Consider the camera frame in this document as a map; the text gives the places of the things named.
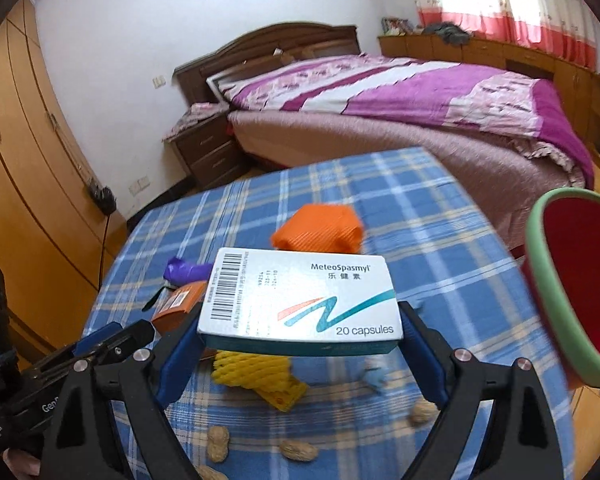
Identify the red bin with green rim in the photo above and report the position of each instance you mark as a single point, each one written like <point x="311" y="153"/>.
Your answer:
<point x="585" y="270"/>

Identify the white wall switch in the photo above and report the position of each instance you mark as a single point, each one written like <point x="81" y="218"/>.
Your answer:
<point x="159" y="81"/>

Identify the purple crumpled wrapper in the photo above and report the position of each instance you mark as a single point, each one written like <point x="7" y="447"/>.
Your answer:
<point x="185" y="271"/>

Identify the white medicine box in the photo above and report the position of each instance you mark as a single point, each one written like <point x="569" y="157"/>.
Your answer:
<point x="300" y="300"/>

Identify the small orange box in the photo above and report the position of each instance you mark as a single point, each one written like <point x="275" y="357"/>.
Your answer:
<point x="180" y="305"/>

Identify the orange knitted cloth bundle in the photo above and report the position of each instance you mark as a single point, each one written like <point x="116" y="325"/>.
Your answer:
<point x="320" y="227"/>

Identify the black power strip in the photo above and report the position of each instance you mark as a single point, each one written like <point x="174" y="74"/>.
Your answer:
<point x="102" y="197"/>

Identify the light wooden wardrobe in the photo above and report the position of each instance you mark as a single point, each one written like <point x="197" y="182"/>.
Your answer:
<point x="30" y="160"/>

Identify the blue plaid tablecloth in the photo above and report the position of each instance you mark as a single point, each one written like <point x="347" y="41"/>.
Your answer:
<point x="405" y="220"/>

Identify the person's left hand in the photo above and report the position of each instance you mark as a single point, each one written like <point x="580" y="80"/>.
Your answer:
<point x="25" y="465"/>

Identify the white wall outlet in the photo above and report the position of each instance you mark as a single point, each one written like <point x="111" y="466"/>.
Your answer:
<point x="139" y="185"/>

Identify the pink floral cloth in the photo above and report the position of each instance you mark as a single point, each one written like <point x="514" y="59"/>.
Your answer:
<point x="195" y="115"/>

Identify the grey clothes pile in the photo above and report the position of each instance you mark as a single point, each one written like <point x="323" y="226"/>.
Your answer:
<point x="447" y="34"/>

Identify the bed with purple blanket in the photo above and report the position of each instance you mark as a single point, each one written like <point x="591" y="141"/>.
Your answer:
<point x="430" y="90"/>

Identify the white and red curtains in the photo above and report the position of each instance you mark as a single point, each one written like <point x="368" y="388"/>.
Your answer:
<point x="505" y="5"/>

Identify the blue paper scrap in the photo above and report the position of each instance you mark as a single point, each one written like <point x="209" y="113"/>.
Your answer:
<point x="375" y="377"/>

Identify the colourful books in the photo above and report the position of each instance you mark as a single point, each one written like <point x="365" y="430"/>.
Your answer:
<point x="397" y="26"/>

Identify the purple floral pillow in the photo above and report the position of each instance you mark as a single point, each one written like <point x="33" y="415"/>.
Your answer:
<point x="260" y="82"/>

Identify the brown wooden bed headboard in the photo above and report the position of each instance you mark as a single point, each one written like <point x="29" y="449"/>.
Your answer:
<point x="240" y="52"/>

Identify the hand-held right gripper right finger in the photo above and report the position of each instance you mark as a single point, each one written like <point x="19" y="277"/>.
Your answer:
<point x="422" y="355"/>

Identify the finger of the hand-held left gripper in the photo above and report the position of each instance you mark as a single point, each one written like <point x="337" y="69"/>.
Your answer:
<point x="135" y="337"/>
<point x="97" y="340"/>

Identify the peanut in shell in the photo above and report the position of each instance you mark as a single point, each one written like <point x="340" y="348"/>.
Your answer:
<point x="217" y="444"/>
<point x="211" y="473"/>
<point x="298" y="451"/>
<point x="423" y="411"/>

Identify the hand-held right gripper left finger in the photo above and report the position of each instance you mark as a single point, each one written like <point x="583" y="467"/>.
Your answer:
<point x="176" y="362"/>

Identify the yellow foam fruit net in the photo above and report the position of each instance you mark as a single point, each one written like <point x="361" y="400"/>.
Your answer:
<point x="250" y="372"/>

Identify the brown wooden nightstand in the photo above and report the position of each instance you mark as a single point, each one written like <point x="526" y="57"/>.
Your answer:
<point x="205" y="157"/>

